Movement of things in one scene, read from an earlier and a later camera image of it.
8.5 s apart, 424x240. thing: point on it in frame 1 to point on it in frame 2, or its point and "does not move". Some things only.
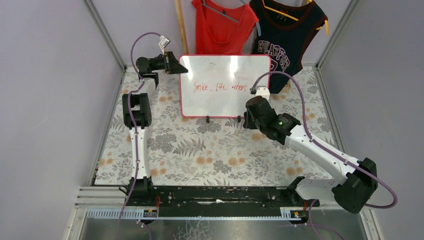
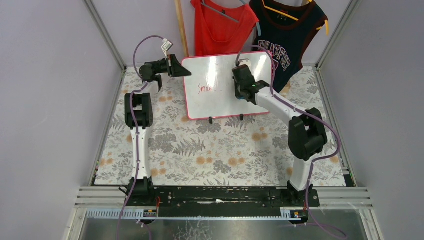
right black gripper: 248,120 to 240,84
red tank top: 217,34 does not move
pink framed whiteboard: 219,85 does not move
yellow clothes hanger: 294,18 does not move
